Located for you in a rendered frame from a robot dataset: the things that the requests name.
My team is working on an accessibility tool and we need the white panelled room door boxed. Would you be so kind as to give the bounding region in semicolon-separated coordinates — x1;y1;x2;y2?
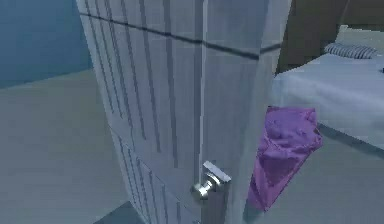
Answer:
75;0;294;224

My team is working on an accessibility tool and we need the silver round door knob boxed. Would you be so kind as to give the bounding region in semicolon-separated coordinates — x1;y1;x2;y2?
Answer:
190;160;232;202

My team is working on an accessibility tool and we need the purple crumpled cloth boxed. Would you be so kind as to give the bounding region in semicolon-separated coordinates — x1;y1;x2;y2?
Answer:
246;105;324;212

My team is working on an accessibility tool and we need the brown wooden headboard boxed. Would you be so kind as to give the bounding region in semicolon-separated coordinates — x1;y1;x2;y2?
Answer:
275;0;384;75

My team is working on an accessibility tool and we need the white bed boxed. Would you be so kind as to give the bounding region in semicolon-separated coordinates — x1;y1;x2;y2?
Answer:
270;25;384;152

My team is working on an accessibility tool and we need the grey striped pillow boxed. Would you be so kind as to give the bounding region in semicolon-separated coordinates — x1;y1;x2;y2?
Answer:
323;42;379;60

